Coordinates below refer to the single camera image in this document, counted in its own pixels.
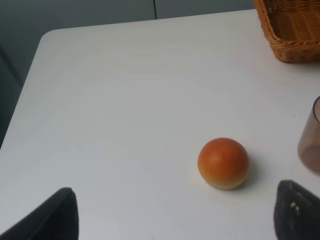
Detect woven wicker basket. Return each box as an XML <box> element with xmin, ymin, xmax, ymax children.
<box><xmin>254</xmin><ymin>0</ymin><xmax>320</xmax><ymax>64</ymax></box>

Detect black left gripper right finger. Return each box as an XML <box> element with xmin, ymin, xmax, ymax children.
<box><xmin>273</xmin><ymin>180</ymin><xmax>320</xmax><ymax>240</ymax></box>

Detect translucent brown plastic cup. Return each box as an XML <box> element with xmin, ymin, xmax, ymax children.
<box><xmin>297</xmin><ymin>96</ymin><xmax>320</xmax><ymax>175</ymax></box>

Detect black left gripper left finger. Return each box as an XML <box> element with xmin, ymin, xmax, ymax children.
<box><xmin>0</xmin><ymin>187</ymin><xmax>80</xmax><ymax>240</ymax></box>

